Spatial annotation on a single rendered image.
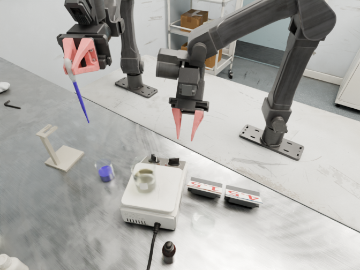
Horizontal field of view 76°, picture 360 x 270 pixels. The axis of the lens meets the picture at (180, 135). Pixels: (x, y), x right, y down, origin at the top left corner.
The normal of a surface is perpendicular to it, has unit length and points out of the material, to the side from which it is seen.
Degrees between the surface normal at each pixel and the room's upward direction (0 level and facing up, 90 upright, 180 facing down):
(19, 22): 90
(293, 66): 91
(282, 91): 85
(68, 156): 0
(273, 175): 0
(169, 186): 0
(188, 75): 41
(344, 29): 90
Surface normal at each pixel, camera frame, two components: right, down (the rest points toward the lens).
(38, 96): 0.01, -0.73
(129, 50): -0.04, 0.57
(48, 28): 0.83, 0.39
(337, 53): -0.56, 0.56
